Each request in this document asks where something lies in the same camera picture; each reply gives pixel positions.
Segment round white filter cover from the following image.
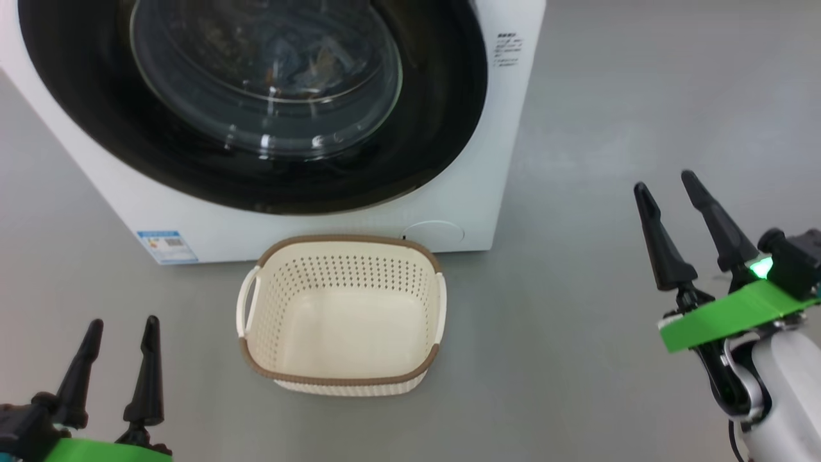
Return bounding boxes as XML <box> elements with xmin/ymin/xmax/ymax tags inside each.
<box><xmin>401</xmin><ymin>220</ymin><xmax>464</xmax><ymax>248</ymax></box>

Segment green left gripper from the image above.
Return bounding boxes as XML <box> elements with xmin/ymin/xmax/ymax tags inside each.
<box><xmin>44</xmin><ymin>315</ymin><xmax>173</xmax><ymax>462</ymax></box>

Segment blue energy label sticker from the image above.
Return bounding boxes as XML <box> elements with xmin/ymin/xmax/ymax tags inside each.
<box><xmin>136</xmin><ymin>230</ymin><xmax>198</xmax><ymax>265</ymax></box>

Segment dark round glass washer door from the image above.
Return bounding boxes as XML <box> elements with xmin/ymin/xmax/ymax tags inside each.
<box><xmin>18</xmin><ymin>0</ymin><xmax>488</xmax><ymax>216</ymax></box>

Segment white front-load washing machine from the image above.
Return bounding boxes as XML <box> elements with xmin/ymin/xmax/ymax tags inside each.
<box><xmin>0</xmin><ymin>0</ymin><xmax>547</xmax><ymax>265</ymax></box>

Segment cream perforated laundry basket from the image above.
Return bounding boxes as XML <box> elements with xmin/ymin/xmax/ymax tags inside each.
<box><xmin>235</xmin><ymin>234</ymin><xmax>448</xmax><ymax>397</ymax></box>

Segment blue garment with orange prints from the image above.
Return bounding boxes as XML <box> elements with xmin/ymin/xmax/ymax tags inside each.
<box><xmin>253</xmin><ymin>32</ymin><xmax>360</xmax><ymax>90</ymax></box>

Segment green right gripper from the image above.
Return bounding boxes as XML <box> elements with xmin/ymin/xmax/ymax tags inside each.
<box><xmin>634</xmin><ymin>170</ymin><xmax>821</xmax><ymax>418</ymax></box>

